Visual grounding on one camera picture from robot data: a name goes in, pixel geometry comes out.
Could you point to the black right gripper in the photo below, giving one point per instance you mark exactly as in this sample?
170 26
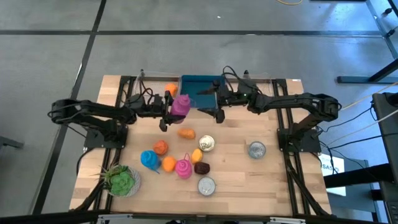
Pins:
233 96

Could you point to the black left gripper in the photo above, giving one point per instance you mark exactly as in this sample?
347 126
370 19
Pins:
155 109

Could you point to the purple squat water bottle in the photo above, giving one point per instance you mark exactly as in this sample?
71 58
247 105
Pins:
181 105

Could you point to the round yellow-orange toy fruit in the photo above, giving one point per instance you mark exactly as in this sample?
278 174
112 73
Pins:
171 89

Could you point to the oblong orange toy fruit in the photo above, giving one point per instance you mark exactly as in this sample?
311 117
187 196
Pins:
186 133

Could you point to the red-orange toy fruit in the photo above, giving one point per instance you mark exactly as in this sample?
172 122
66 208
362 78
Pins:
160 147

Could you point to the pull-tab tin can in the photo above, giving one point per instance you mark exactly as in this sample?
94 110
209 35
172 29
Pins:
206 143

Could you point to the blue water bottle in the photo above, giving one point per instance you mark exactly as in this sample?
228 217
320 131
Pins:
149 158

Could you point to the smooth orange toy fruit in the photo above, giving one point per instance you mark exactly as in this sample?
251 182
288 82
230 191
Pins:
169 164

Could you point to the pink water bottle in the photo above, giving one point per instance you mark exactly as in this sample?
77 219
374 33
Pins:
183 168

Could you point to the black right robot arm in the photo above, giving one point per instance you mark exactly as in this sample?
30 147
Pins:
295 101

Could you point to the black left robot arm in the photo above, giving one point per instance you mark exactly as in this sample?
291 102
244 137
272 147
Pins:
93 112

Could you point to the teal plastic bin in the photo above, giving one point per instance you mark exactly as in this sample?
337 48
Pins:
199 96

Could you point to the clear plastic container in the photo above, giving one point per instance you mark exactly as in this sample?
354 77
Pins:
264 90
146 90

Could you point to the yellow toy fruit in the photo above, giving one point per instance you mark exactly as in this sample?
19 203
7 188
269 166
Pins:
196 155

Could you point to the teal-label tin can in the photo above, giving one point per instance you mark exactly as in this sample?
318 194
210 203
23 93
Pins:
257 149

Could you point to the dark brown toy fruit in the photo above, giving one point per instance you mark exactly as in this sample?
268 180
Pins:
202 168

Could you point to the blue-label tuna can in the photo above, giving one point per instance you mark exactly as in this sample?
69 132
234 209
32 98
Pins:
206 186

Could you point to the potted green succulent plant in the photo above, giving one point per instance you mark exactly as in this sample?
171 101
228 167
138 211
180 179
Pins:
121 183

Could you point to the white sign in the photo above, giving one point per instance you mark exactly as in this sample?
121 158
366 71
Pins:
337 161

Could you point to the black metal table leg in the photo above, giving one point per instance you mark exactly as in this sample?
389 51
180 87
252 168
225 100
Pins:
357 79

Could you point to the grey metal leg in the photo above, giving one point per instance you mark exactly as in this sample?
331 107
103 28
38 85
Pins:
11 143

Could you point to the black desk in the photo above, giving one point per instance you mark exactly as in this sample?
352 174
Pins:
390 130

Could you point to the black keyboard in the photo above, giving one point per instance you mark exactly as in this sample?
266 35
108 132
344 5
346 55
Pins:
392 214

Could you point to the black aluminium rig frame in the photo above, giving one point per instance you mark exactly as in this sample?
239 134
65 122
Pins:
279 81

